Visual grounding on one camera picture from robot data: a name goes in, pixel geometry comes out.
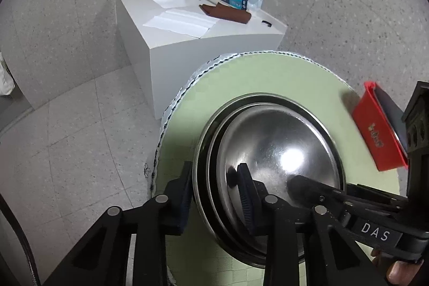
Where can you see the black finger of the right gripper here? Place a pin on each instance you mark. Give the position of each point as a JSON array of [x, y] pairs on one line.
[[308, 193]]

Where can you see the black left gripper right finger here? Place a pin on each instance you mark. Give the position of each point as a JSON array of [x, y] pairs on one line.
[[332, 257]]

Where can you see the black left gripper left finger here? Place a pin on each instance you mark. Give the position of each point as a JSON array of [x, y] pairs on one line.
[[100, 257]]

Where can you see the large steel bowl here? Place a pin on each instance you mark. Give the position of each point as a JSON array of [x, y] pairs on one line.
[[275, 142]]

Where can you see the person's hand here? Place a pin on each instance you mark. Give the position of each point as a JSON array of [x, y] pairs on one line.
[[395, 272]]

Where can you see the green round table mat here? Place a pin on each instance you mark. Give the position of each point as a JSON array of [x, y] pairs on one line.
[[233, 80]]

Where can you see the red rectangular box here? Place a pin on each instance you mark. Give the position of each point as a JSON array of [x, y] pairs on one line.
[[378, 119]]

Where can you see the black hook on counter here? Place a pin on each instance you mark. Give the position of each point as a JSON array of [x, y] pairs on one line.
[[267, 23]]

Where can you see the brown cloth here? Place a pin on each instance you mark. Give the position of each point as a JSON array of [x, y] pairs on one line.
[[228, 13]]

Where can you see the white sink counter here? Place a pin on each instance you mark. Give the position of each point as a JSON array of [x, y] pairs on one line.
[[168, 40]]

